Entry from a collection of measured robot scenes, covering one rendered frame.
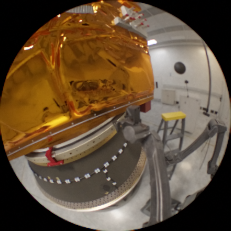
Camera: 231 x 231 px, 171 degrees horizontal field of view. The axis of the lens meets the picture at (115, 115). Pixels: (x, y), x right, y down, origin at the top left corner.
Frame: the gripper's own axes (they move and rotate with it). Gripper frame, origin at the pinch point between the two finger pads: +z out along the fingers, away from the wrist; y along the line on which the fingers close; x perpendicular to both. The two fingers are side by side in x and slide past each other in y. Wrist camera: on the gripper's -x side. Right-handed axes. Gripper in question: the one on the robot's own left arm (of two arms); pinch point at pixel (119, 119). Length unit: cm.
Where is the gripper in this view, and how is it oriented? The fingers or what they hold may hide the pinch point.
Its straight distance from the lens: 47.7
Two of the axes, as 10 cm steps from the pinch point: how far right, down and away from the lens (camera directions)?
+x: 1.4, 9.1, 3.9
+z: -5.9, -2.4, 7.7
